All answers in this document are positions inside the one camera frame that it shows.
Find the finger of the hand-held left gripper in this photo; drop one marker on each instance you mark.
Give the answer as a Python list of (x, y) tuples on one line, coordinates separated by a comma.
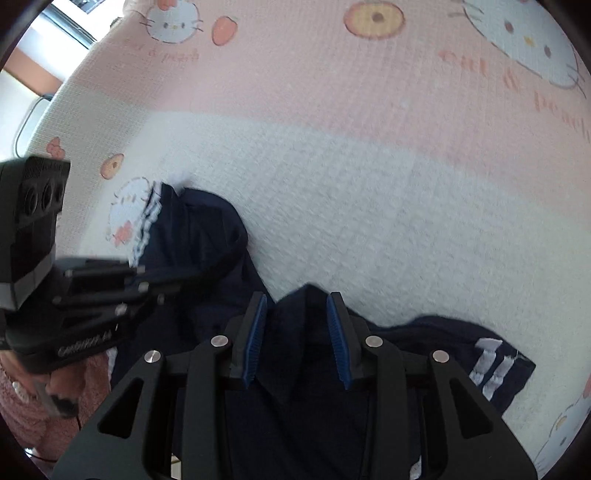
[(101, 270), (111, 300)]

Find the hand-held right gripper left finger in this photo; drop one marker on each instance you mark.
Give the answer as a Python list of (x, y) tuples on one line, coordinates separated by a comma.
[(254, 341)]

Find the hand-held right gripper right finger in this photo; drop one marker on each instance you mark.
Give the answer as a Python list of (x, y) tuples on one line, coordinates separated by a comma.
[(340, 341)]

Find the navy white-striped shorts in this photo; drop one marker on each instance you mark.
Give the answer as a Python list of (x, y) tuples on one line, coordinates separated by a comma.
[(198, 230)]

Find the person's left hand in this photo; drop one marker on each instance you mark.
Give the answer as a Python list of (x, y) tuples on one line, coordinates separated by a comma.
[(69, 381)]

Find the pink cat print blanket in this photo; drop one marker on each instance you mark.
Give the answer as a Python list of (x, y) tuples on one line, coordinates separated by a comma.
[(323, 161)]

